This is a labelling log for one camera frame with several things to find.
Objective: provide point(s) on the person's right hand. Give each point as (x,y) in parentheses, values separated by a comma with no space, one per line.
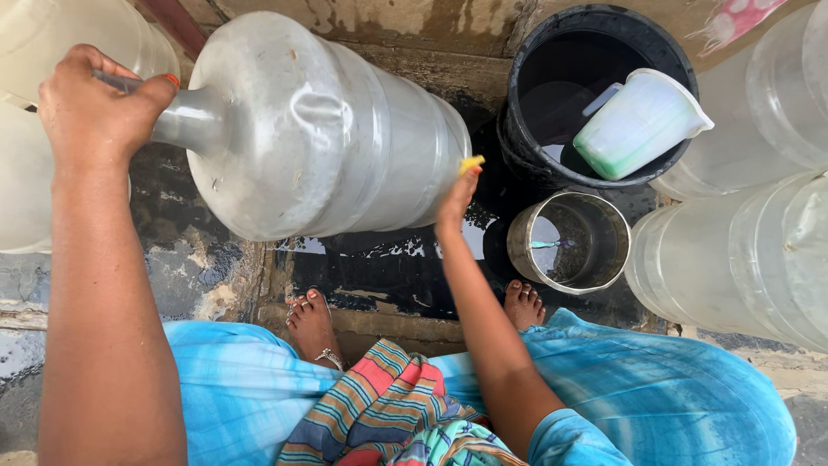
(454,202)

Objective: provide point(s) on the person's left hand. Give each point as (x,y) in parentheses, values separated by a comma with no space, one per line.
(90,116)

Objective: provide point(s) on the person's right fingers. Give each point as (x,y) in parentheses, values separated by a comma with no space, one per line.
(467,184)

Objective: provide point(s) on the yellow scrub sponge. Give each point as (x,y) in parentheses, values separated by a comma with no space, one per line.
(470,162)

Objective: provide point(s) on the large translucent water jug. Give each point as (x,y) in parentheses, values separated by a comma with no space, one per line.
(792,84)
(310,129)
(728,142)
(26,187)
(71,32)
(731,265)

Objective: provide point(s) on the grey plastic stick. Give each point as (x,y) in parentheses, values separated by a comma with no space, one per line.
(116,81)

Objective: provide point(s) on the black plastic bucket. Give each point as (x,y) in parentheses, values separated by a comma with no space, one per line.
(524,129)

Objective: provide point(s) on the teal toothbrush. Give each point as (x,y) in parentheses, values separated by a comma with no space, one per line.
(548,244)

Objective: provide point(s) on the person's right foot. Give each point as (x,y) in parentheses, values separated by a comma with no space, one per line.
(522,304)

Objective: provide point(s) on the person's foot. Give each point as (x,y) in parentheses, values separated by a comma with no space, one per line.
(314,327)
(522,304)

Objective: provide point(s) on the round steel pot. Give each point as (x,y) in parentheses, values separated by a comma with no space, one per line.
(608,239)

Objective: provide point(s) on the white green plastic pitcher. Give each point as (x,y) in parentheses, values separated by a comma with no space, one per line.
(634,126)

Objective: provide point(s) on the person's left foot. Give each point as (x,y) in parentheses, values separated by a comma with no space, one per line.
(314,327)

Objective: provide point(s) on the silver anklet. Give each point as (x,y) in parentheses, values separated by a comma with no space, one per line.
(330,356)

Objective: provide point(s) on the striped multicolour cloth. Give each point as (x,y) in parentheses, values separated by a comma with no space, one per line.
(381,408)

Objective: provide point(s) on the blue tie-dye dress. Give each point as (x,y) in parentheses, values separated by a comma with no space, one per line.
(647,395)

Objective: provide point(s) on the pink spotted cloth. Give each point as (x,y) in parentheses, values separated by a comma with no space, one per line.
(734,19)

